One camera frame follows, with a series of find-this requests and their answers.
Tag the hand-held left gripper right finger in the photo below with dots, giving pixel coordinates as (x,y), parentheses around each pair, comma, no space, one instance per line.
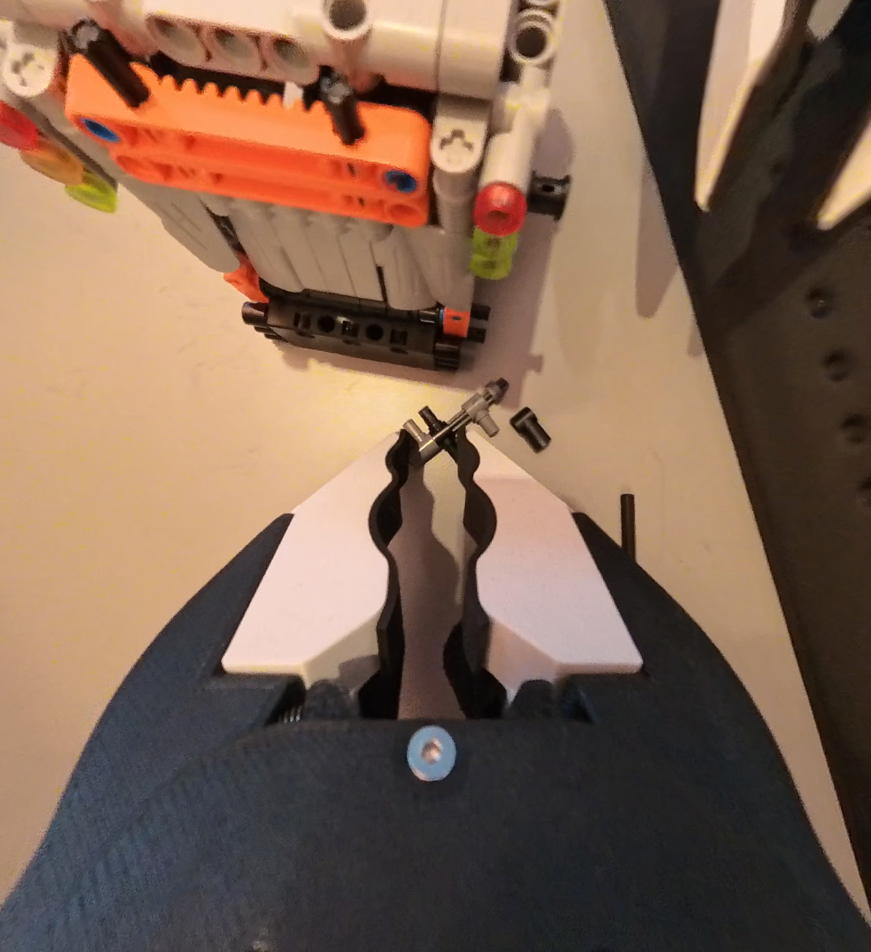
(562,595)

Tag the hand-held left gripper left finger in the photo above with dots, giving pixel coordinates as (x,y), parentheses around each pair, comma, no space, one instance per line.
(302,595)

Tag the grey toy axle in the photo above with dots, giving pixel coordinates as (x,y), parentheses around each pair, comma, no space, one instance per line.
(462,417)

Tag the grey toy brick model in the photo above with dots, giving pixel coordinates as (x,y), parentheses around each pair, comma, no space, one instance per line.
(257,134)

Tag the black toy axle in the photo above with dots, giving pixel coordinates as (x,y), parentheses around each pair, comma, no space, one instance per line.
(630,528)

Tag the small black pin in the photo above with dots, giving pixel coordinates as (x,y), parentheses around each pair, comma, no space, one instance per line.
(531,429)

